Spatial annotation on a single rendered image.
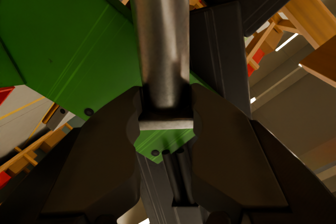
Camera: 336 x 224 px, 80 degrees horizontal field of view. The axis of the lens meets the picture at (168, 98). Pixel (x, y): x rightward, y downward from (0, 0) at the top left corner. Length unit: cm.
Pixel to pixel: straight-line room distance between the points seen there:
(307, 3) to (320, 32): 13
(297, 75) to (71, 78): 759
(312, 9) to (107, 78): 90
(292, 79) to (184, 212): 749
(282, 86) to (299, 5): 675
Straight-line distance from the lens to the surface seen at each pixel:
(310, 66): 72
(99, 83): 20
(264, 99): 773
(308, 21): 100
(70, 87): 21
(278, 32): 445
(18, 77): 23
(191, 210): 27
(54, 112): 42
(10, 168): 588
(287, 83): 770
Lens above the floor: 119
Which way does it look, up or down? 7 degrees up
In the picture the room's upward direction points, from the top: 134 degrees clockwise
